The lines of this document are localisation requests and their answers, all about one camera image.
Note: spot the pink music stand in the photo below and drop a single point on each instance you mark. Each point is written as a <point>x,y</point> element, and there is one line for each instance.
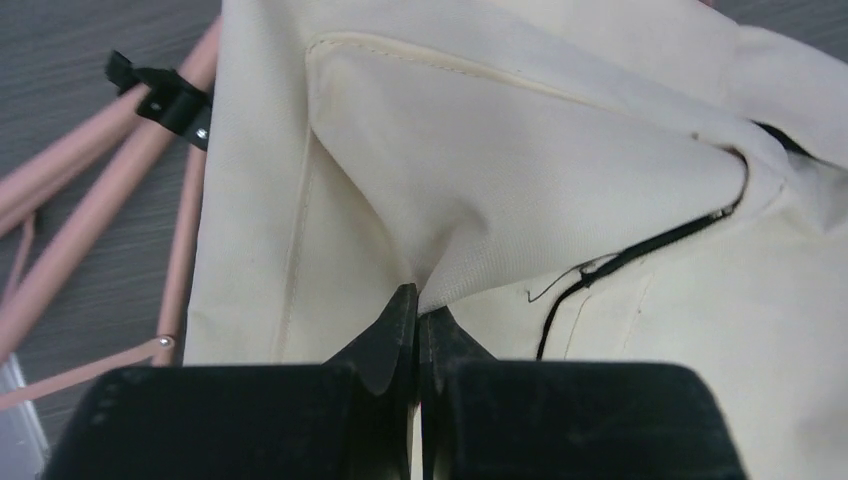
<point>153,108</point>

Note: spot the cream canvas backpack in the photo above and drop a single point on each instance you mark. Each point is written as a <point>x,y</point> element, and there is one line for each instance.
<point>615,180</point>

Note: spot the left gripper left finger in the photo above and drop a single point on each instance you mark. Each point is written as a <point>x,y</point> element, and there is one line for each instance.
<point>379,423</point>

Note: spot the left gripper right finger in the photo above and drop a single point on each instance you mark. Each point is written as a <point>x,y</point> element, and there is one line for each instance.
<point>443,346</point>

